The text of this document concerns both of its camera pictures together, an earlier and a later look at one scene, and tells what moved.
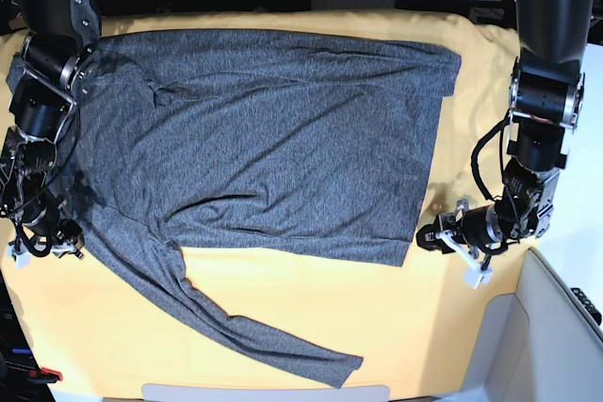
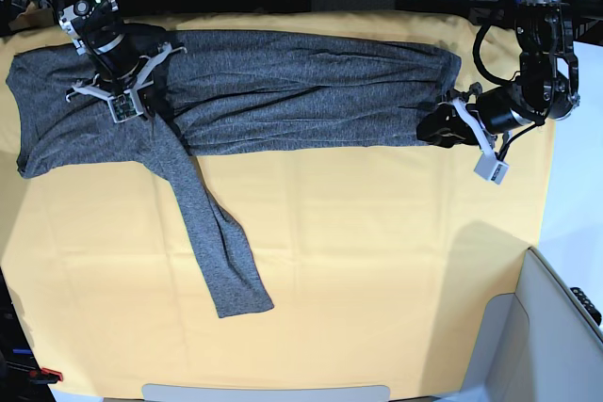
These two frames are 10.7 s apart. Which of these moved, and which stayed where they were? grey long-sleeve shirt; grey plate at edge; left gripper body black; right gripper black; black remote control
Moved: grey long-sleeve shirt; right gripper black; left gripper body black
Stayed: black remote control; grey plate at edge
